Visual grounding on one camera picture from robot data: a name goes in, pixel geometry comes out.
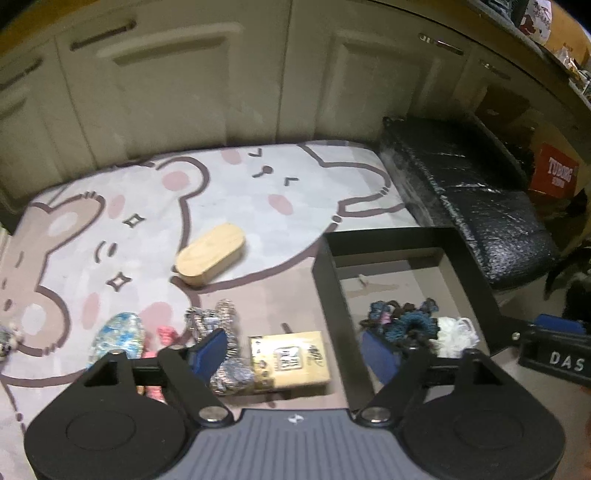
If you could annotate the brown cardboard box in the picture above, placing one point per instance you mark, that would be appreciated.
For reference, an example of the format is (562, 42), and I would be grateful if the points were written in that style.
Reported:
(503, 108)

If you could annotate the oval wooden box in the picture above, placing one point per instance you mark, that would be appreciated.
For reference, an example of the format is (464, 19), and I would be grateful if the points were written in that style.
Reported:
(210, 256)

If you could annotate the small grey plush toy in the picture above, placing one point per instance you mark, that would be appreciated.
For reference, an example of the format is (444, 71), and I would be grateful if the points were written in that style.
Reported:
(8, 341)

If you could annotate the pink crochet doll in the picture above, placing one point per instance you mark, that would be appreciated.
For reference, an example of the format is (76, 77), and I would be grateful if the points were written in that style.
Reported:
(166, 337)

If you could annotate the dark cloth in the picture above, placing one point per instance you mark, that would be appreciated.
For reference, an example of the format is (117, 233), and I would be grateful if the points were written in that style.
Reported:
(575, 286)

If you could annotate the dark teal scrunchie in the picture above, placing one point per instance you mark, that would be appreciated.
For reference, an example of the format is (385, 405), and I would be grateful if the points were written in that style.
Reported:
(413, 325)

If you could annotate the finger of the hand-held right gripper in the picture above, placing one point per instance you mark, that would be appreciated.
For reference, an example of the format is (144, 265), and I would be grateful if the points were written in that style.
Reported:
(561, 323)

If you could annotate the white red printed bag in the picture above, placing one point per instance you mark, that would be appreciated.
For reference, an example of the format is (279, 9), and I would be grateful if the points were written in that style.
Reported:
(538, 21)

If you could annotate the black bubble-wrapped package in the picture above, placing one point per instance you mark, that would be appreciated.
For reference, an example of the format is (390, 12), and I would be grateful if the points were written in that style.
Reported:
(466, 184)

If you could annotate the dark multicolour scrunchie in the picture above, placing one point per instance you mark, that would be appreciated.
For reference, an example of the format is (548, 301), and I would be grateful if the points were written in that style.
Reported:
(376, 316)

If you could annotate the white scrunchie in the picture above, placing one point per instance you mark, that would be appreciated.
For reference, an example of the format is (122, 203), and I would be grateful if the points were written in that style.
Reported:
(457, 334)

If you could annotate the red Tuborg box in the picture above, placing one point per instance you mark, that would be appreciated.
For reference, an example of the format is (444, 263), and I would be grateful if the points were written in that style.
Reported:
(554, 170)

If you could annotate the black cardboard box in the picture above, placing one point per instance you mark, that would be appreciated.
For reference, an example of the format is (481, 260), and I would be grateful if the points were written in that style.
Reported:
(332, 295)

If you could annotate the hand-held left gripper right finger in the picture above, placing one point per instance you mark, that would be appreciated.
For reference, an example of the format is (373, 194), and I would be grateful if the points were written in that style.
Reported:
(376, 357)

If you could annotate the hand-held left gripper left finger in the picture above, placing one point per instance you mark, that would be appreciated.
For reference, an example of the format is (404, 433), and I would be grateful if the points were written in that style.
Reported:
(210, 353)

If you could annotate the cream cabinet door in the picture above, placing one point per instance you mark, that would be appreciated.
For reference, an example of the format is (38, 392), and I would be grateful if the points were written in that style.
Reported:
(485, 92)
(369, 87)
(23, 129)
(184, 92)

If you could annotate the cartoon bear printed mat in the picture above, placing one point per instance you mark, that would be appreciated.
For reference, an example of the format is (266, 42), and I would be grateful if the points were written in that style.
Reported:
(221, 194)

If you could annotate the silver spiral scrunchie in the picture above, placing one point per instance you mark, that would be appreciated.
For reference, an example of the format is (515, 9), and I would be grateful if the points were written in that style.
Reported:
(233, 369)

